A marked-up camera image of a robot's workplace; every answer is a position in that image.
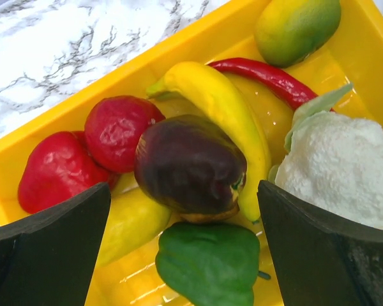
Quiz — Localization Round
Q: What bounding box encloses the yellow plastic tray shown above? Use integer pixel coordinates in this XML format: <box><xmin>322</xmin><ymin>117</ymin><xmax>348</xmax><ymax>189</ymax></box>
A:
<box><xmin>0</xmin><ymin>1</ymin><xmax>383</xmax><ymax>305</ymax></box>

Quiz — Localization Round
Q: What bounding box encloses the yellow banana toy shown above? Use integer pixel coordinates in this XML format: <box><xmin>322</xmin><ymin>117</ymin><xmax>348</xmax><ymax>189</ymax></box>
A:
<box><xmin>146</xmin><ymin>61</ymin><xmax>271</xmax><ymax>223</ymax></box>

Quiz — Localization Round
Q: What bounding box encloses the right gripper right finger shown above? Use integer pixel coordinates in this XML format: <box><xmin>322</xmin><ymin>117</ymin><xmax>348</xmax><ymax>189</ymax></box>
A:
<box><xmin>257</xmin><ymin>180</ymin><xmax>383</xmax><ymax>305</ymax></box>

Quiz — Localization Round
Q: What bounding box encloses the red chili pepper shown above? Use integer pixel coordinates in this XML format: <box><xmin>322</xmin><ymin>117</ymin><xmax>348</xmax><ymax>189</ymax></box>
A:
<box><xmin>208</xmin><ymin>57</ymin><xmax>318</xmax><ymax>110</ymax></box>

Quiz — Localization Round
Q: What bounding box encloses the white cauliflower toy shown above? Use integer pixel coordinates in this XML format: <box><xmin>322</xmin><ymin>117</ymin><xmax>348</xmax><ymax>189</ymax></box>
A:
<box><xmin>269</xmin><ymin>84</ymin><xmax>383</xmax><ymax>230</ymax></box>

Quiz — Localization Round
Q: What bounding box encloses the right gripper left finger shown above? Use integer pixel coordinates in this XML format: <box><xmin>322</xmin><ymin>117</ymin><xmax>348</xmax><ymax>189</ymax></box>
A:
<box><xmin>0</xmin><ymin>183</ymin><xmax>111</xmax><ymax>305</ymax></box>

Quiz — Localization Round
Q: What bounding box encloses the red bell pepper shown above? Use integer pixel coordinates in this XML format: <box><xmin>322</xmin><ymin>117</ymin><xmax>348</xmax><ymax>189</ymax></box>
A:
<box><xmin>18</xmin><ymin>131</ymin><xmax>119</xmax><ymax>214</ymax></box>

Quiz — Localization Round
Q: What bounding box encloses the green bell pepper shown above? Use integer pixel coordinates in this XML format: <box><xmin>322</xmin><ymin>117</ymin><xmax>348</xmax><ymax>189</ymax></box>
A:
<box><xmin>155</xmin><ymin>222</ymin><xmax>267</xmax><ymax>305</ymax></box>

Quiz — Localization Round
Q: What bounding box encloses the yellow lemon toy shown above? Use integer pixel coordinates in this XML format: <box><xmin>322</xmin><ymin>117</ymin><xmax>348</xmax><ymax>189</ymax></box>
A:
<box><xmin>95</xmin><ymin>173</ymin><xmax>172</xmax><ymax>268</ymax></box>

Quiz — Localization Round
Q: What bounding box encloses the dark purple mangosteen toy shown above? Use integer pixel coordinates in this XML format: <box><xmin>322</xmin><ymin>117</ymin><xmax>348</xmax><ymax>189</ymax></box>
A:
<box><xmin>134</xmin><ymin>115</ymin><xmax>247</xmax><ymax>223</ymax></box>

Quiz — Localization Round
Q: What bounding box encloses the red tomato toy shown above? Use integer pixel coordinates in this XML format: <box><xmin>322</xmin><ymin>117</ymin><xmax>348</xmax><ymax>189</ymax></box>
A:
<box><xmin>84</xmin><ymin>95</ymin><xmax>165</xmax><ymax>173</ymax></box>

